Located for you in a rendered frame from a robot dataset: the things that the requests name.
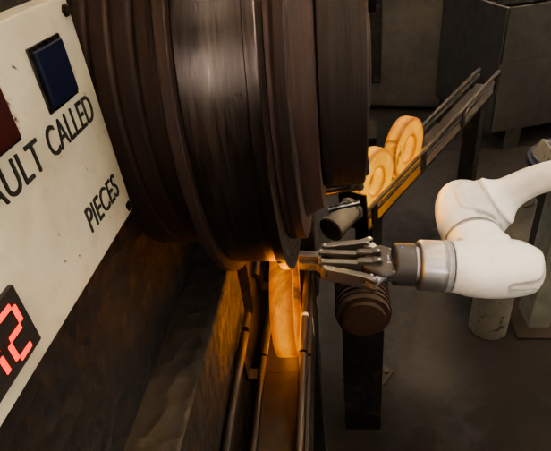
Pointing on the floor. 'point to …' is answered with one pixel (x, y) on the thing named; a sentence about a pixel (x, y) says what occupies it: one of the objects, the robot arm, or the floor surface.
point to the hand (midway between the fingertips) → (298, 259)
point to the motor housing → (362, 351)
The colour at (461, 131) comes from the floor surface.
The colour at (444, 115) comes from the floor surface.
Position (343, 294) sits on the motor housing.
